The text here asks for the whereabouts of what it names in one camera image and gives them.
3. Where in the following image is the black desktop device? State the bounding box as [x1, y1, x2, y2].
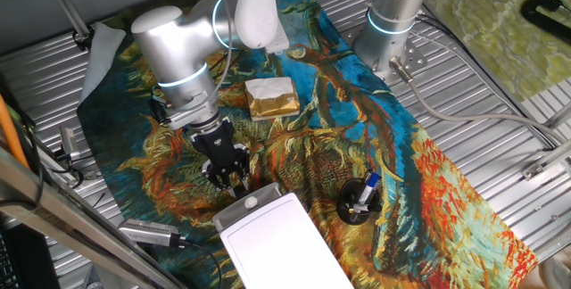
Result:
[0, 215, 62, 289]

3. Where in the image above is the grey tripod pole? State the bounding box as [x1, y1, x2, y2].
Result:
[37, 0, 95, 52]

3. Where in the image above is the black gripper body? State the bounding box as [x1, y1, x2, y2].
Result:
[189, 118, 236, 168]

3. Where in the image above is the grey shoe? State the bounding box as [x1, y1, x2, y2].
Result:
[539, 256, 571, 289]

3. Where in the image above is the black pen holder cup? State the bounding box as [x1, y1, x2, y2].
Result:
[335, 177, 384, 227]

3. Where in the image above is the green patterned mat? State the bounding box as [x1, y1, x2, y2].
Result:
[421, 0, 571, 103]

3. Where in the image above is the small black object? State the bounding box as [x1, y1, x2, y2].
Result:
[520, 0, 571, 45]

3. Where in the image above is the thin grey cable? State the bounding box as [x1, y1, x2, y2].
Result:
[213, 0, 236, 98]

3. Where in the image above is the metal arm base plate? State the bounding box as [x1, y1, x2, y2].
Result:
[341, 25, 429, 86]

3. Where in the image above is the sunflower painting cloth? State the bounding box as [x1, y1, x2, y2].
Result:
[76, 0, 539, 289]

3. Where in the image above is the aluminium profile rail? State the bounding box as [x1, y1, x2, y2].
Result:
[520, 139, 571, 181]
[542, 100, 571, 129]

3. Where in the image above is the gold tissue box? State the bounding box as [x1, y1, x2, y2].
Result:
[244, 76, 302, 122]

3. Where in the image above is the white plastic tray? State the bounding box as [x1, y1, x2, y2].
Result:
[219, 192, 356, 289]

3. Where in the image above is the black cable bundle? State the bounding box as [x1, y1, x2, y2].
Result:
[368, 0, 557, 150]

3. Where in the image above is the metal frame beam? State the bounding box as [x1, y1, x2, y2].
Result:
[0, 145, 188, 289]

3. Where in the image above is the long silver camera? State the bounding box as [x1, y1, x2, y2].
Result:
[118, 218, 188, 249]

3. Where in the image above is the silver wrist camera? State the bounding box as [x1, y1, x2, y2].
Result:
[167, 101, 220, 130]

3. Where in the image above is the blue capped marker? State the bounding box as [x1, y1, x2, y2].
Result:
[354, 170, 382, 210]

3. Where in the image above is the black pen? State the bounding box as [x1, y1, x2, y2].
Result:
[348, 202, 384, 223]

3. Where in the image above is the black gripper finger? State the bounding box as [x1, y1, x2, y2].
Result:
[201, 160, 236, 197]
[231, 144, 252, 190]

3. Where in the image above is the white power strip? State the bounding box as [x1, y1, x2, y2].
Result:
[265, 21, 291, 56]

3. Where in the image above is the thick grey cable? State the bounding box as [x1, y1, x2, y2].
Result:
[388, 55, 570, 145]

